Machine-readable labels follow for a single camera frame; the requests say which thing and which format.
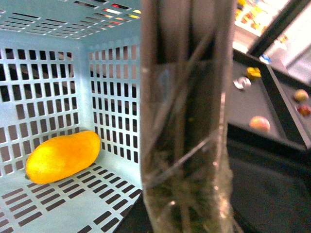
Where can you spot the light blue plastic basket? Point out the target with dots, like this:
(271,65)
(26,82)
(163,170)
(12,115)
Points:
(68,66)

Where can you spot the pink peach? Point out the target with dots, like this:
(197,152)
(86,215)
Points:
(260,123)

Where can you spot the black display shelf tray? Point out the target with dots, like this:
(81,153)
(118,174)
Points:
(266,98)

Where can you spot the yellow orange mango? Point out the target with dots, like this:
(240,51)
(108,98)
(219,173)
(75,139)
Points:
(62,156)

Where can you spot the yellow starfruit far right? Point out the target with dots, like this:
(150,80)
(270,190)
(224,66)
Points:
(253,73)

